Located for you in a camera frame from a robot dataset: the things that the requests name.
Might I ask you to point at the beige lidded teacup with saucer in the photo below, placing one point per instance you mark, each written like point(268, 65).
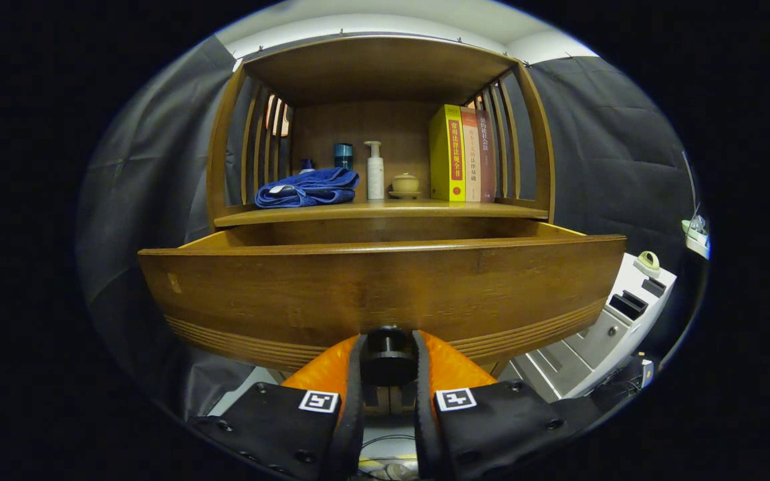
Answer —
point(404, 184)

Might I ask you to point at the small white blue-capped bottle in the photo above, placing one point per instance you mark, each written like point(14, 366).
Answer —
point(307, 166)

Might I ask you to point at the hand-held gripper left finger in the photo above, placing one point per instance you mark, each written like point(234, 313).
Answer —
point(353, 414)

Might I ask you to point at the thick yellow book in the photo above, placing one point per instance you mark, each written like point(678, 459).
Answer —
point(448, 153)

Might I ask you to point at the orange and white book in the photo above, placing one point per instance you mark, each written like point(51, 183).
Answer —
point(470, 160)

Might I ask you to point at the white pump bottle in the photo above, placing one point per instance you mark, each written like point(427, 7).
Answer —
point(375, 177)

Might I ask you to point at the wooden drawer with black knob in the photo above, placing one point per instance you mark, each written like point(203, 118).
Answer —
point(392, 287)

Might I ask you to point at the brown book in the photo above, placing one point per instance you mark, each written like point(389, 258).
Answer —
point(486, 160)

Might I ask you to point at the blue folded towel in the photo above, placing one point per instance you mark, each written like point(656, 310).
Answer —
point(305, 187)

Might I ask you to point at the teal bottle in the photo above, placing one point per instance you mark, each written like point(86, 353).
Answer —
point(343, 157)

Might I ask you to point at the white side cabinet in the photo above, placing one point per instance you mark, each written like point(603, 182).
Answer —
point(599, 334)

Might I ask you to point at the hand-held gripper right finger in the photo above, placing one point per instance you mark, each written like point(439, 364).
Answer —
point(423, 414)

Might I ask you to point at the white side shelf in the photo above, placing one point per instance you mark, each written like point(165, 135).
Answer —
point(696, 244)

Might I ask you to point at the wooden cabinet with slatted sides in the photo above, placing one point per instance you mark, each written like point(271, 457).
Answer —
point(358, 127)

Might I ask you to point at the wooden countertop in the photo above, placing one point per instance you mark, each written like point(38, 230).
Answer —
point(392, 208)

